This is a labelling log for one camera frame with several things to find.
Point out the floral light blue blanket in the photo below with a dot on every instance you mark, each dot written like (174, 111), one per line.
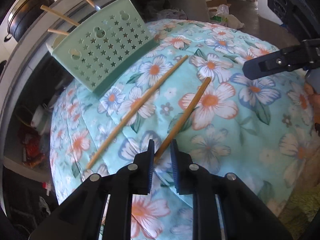
(225, 142)

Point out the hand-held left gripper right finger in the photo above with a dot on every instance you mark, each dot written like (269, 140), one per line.
(175, 172)

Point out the red snack packets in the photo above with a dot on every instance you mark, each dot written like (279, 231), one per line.
(33, 152)

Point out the black cooking pot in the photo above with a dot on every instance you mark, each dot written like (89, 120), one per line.
(27, 15)

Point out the purple cloth bag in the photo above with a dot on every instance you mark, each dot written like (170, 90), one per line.
(172, 13)

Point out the cardboard box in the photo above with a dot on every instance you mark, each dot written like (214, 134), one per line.
(215, 3)

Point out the green plastic utensil holder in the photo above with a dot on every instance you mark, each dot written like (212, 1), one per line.
(105, 86)

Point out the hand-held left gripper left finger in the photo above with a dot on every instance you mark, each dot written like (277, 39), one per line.
(150, 172)

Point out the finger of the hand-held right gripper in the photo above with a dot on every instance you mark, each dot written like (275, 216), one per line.
(275, 63)

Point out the plastic bag with green contents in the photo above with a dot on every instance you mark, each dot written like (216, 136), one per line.
(230, 18)

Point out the green shaggy rug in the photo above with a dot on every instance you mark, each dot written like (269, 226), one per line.
(300, 212)

